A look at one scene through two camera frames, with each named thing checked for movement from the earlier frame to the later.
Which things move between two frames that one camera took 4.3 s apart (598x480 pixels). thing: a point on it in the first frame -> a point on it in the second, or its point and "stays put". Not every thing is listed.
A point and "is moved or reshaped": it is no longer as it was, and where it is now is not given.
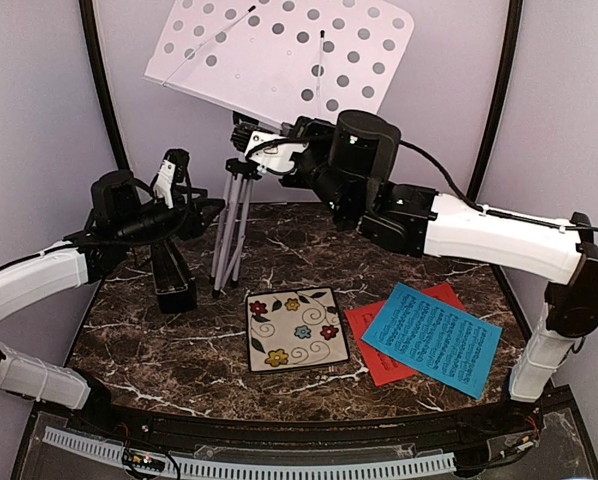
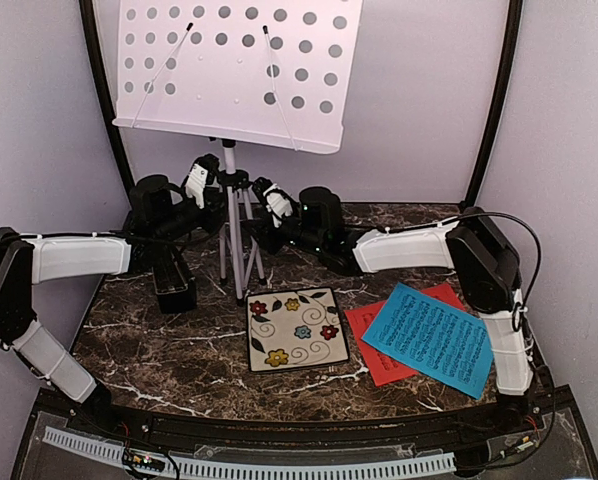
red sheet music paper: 382,367 stays put
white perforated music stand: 280,62 is moved or reshaped
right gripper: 289,131 -> 264,226
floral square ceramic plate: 294,329 stays put
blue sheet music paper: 442,340 stays put
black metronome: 176,291 stays put
